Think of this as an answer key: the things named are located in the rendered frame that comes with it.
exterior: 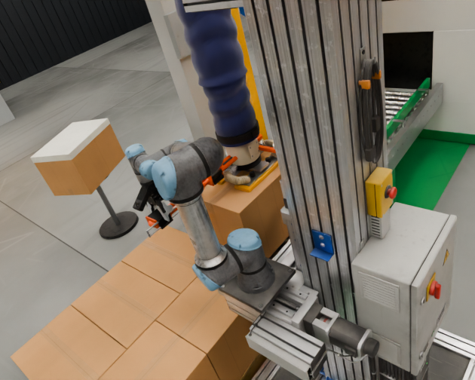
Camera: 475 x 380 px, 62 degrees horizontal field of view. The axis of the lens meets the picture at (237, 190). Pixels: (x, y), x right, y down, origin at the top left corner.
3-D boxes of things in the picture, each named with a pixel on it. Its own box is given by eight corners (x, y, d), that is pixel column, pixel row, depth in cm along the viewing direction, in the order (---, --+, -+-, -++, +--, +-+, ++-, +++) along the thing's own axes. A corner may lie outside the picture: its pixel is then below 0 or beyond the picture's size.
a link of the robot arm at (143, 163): (167, 154, 149) (155, 145, 157) (140, 168, 145) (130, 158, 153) (173, 171, 153) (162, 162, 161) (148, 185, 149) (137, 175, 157)
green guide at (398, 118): (426, 86, 354) (426, 76, 349) (439, 87, 347) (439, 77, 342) (344, 188, 266) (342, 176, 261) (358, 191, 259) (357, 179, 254)
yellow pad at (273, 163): (272, 154, 222) (271, 147, 220) (287, 157, 216) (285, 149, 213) (234, 188, 204) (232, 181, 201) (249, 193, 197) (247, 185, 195)
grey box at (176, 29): (196, 48, 293) (183, 6, 277) (200, 48, 290) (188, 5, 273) (177, 59, 282) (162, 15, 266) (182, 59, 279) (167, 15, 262)
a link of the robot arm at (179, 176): (246, 277, 143) (203, 148, 112) (212, 301, 138) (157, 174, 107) (228, 261, 152) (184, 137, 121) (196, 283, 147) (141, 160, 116)
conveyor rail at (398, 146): (436, 102, 357) (436, 82, 346) (442, 102, 353) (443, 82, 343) (303, 280, 230) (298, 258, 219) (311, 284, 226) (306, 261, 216)
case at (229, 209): (265, 191, 266) (252, 139, 244) (316, 205, 240) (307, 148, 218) (204, 248, 233) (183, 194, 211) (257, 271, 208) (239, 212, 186)
